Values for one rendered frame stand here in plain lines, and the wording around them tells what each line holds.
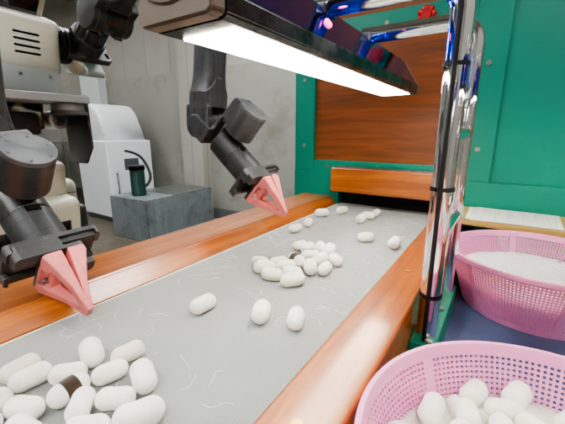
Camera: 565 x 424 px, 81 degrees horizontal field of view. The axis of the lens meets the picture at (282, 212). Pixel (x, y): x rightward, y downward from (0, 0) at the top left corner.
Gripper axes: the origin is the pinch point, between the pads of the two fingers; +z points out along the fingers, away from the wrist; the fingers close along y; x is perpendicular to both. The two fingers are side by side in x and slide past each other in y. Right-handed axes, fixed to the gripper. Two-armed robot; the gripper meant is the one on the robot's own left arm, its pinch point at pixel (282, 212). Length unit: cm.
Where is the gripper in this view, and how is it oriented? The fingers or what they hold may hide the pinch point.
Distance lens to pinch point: 62.8
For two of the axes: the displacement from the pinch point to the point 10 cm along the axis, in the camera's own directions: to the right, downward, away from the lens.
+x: -5.4, 6.5, 5.4
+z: 6.3, 7.4, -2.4
